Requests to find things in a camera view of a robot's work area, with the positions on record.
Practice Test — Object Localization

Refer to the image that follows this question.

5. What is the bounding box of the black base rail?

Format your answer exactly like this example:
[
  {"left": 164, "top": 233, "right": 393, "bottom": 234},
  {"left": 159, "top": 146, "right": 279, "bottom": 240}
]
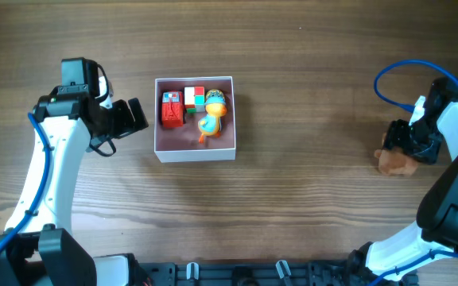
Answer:
[{"left": 141, "top": 260, "right": 377, "bottom": 286}]

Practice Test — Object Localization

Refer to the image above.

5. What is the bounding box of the yellow round gear toy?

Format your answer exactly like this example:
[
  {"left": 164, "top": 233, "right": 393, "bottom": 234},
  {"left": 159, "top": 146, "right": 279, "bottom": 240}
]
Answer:
[{"left": 205, "top": 89, "right": 224, "bottom": 99}]

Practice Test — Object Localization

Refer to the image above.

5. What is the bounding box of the yellow duck toy blue hat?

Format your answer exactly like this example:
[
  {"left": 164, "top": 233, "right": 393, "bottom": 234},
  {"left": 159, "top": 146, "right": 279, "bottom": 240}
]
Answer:
[{"left": 198, "top": 96, "right": 227, "bottom": 144}]

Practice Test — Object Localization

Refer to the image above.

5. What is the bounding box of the red toy truck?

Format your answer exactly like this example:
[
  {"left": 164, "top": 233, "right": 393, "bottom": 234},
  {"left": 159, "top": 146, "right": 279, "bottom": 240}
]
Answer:
[{"left": 161, "top": 91, "right": 185, "bottom": 129}]

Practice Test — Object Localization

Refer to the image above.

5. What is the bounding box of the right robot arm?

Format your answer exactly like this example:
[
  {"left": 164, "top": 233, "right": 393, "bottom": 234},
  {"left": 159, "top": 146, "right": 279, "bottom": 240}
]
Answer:
[{"left": 346, "top": 77, "right": 458, "bottom": 285}]

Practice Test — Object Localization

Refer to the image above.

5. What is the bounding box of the brown plush capybara toy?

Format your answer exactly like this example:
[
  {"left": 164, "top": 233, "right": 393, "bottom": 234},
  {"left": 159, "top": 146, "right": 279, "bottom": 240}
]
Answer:
[{"left": 374, "top": 146, "right": 419, "bottom": 176}]

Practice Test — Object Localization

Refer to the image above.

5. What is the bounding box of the pink white box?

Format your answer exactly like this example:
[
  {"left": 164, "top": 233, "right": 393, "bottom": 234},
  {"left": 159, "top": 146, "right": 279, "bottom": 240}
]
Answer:
[{"left": 154, "top": 76, "right": 236, "bottom": 163}]

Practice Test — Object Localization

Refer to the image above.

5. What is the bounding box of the left blue cable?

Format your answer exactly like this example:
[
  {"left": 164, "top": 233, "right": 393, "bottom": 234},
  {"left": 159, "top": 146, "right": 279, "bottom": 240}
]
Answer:
[{"left": 0, "top": 112, "right": 52, "bottom": 286}]

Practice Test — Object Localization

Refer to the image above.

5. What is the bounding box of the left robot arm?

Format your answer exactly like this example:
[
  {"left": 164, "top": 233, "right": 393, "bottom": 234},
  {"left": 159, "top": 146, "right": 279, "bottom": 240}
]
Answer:
[{"left": 0, "top": 57, "right": 155, "bottom": 285}]

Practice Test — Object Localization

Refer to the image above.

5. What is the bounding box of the colourful puzzle cube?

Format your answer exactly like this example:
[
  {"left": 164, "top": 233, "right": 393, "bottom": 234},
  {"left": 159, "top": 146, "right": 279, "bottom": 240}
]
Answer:
[{"left": 184, "top": 86, "right": 205, "bottom": 114}]

